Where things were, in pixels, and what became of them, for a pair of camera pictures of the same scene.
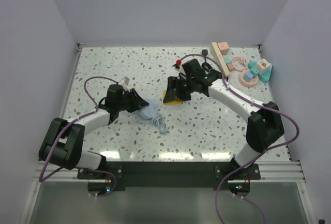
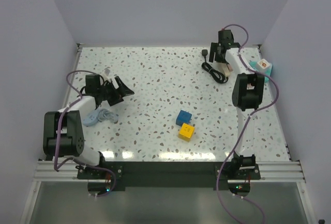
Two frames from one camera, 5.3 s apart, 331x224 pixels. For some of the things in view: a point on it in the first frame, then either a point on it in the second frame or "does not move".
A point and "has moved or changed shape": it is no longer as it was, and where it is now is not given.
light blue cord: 158,120 has moved or changed shape
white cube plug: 262,65 does not move
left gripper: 137,102 → 122,90
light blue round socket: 148,112 has moved or changed shape
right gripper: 172,85 → 214,47
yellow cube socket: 176,102 → 186,132
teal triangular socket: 265,77 does not move
